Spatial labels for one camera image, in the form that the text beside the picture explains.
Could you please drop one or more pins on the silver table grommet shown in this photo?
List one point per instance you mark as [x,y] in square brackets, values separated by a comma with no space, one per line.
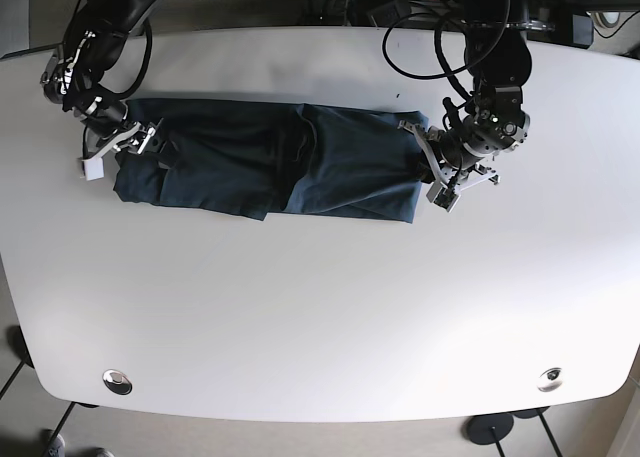
[117,382]
[550,380]

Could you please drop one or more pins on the dark blue T-shirt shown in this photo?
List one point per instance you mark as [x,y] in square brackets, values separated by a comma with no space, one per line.
[251,159]

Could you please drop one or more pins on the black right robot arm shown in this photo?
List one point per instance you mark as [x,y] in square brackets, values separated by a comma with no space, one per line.
[93,41]

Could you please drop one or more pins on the black round stand base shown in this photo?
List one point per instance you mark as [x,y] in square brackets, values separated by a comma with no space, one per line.
[488,429]

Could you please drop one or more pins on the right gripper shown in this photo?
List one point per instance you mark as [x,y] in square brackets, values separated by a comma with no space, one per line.
[109,128]

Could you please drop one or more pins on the left grey shoe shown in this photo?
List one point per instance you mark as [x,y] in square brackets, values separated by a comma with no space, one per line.
[55,444]

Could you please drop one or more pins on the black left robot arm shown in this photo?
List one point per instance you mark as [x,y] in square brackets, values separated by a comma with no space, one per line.
[482,50]

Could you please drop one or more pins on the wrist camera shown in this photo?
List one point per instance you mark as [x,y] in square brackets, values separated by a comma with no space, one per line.
[442,196]
[92,169]

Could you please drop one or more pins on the right grey shoe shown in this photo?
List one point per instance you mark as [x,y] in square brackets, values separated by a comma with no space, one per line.
[102,452]

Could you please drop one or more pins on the right silver table grommet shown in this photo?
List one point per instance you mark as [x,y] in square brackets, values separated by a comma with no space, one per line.
[550,380]

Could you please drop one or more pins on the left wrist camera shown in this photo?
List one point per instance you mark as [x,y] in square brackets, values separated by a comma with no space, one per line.
[442,196]

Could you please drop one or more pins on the left silver table grommet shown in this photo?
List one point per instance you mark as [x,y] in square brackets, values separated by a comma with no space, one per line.
[117,382]

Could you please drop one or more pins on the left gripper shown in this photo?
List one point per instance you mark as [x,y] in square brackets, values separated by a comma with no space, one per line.
[485,124]

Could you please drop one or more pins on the grey shoe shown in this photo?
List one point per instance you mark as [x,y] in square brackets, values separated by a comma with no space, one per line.
[102,452]
[55,444]

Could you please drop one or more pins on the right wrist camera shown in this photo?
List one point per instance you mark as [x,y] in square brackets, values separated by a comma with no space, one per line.
[92,169]

